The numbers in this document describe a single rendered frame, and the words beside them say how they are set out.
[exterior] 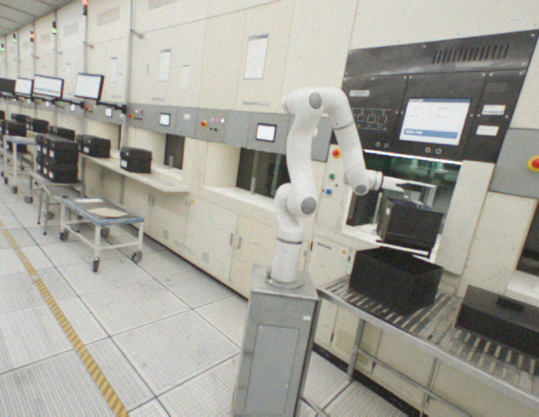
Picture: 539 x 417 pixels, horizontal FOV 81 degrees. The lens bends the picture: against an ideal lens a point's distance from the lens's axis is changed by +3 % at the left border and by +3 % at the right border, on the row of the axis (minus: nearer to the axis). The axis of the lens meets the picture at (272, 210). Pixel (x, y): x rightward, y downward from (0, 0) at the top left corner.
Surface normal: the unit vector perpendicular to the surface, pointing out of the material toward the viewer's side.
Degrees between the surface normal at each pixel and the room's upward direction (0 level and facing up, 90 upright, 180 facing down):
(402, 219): 90
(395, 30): 93
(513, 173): 90
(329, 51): 90
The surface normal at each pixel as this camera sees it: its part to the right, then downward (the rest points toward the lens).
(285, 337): 0.04, 0.21
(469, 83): -0.67, 0.05
